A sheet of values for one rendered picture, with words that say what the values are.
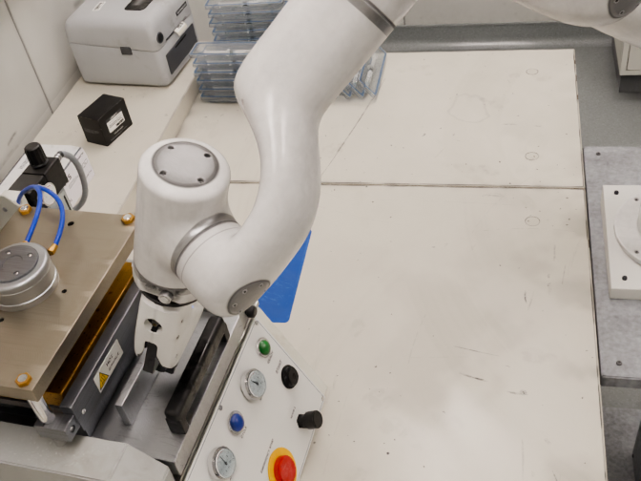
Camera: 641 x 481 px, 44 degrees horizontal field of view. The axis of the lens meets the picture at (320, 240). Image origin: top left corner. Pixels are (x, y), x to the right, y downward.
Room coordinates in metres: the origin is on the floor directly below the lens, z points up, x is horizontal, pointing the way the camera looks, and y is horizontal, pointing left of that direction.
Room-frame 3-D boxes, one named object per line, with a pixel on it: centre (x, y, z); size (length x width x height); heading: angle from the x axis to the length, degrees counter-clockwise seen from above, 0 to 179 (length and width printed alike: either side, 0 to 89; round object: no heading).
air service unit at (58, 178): (0.94, 0.38, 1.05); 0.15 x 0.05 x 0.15; 158
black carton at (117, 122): (1.49, 0.41, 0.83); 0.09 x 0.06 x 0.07; 145
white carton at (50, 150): (1.25, 0.52, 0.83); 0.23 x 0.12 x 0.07; 160
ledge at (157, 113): (1.47, 0.44, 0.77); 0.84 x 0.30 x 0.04; 162
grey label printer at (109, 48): (1.76, 0.34, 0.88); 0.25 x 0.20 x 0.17; 66
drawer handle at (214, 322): (0.62, 0.17, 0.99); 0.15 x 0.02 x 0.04; 158
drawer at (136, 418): (0.67, 0.30, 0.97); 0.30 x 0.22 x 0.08; 68
